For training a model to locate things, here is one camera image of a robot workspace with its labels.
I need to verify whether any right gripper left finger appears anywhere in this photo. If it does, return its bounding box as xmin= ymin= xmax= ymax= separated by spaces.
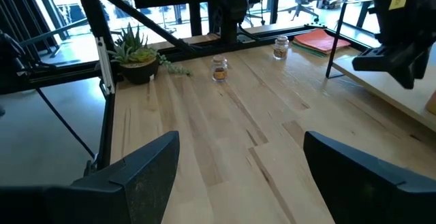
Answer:
xmin=0 ymin=130 xmax=181 ymax=224

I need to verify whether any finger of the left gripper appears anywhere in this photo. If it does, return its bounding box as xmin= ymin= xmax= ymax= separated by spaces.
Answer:
xmin=352 ymin=43 xmax=432 ymax=90

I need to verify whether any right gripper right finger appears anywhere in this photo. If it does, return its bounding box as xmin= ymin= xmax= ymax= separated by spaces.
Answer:
xmin=302 ymin=130 xmax=436 ymax=224

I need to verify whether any red paper folder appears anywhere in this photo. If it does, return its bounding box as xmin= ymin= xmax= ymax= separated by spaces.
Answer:
xmin=292 ymin=29 xmax=352 ymax=54

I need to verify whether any green paper folder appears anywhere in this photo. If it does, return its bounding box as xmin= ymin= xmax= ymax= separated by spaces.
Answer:
xmin=291 ymin=42 xmax=328 ymax=58

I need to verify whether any small glass spice jar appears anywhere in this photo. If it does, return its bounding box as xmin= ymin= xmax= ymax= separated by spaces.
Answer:
xmin=211 ymin=54 xmax=229 ymax=83
xmin=272 ymin=35 xmax=290 ymax=61

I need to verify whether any potted succulent plant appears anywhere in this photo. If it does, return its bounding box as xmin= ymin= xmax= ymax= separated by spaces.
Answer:
xmin=107 ymin=22 xmax=193 ymax=85

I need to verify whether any wooden shelf with black frame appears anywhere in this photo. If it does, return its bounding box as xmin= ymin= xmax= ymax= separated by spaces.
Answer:
xmin=325 ymin=0 xmax=436 ymax=133

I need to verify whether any silver bracket strip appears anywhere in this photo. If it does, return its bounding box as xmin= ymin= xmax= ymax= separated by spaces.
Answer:
xmin=95 ymin=35 xmax=116 ymax=95

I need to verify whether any black metal rig frame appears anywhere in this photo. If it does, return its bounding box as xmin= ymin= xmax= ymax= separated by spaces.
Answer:
xmin=0 ymin=0 xmax=341 ymax=180

